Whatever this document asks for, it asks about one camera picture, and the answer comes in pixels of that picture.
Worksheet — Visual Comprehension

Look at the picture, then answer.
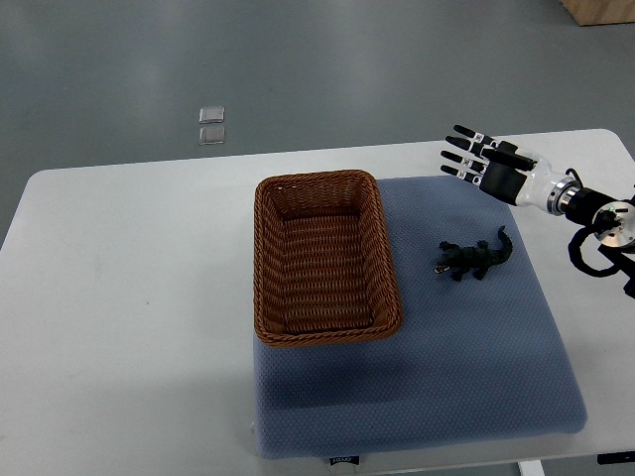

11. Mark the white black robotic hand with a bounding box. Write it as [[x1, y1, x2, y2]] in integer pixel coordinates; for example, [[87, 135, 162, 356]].
[[441, 124, 567, 214]]

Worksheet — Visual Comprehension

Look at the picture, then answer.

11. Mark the black table control panel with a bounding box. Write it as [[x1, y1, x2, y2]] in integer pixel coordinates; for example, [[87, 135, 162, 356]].
[[596, 451, 635, 465]]

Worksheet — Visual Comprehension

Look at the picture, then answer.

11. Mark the wooden box corner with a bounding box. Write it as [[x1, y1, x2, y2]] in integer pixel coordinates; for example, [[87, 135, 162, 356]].
[[561, 0, 634, 27]]

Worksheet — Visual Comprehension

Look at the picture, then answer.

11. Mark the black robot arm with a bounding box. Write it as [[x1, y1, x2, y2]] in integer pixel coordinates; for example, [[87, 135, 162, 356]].
[[547, 168, 634, 298]]

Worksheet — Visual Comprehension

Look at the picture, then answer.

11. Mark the blue foam cushion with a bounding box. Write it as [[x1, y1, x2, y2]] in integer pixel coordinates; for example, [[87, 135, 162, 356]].
[[254, 176, 586, 459]]

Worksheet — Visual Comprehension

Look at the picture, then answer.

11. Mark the dark toy crocodile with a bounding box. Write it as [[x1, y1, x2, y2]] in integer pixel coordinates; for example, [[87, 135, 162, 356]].
[[434, 226, 513, 283]]

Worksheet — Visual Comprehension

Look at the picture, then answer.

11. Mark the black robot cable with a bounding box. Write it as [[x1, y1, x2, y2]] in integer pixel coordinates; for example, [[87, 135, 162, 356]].
[[568, 226, 621, 278]]

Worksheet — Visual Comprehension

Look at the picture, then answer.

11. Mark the brown wicker basket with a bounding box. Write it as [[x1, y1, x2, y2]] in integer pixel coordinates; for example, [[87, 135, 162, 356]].
[[253, 170, 403, 348]]

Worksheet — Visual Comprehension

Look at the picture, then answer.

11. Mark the upper floor outlet plate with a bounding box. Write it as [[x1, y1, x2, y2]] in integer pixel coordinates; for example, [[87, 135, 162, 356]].
[[198, 105, 225, 124]]

